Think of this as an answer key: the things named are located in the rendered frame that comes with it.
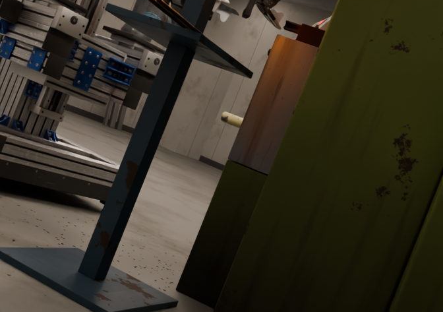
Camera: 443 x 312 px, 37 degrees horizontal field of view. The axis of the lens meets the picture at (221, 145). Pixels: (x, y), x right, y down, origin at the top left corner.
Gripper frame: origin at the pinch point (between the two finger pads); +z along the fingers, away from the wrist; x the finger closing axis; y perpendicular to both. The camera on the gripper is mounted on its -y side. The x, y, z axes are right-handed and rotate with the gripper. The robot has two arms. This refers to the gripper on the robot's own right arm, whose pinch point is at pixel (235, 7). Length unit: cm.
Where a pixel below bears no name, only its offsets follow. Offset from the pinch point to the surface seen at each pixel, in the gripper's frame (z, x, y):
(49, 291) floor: 11, 80, 100
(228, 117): 3, -35, 38
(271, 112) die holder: 33, 22, 33
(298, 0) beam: -221, -924, -242
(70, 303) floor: 17, 81, 100
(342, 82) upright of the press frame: 55, 49, 21
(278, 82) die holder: 31.4, 22.0, 23.6
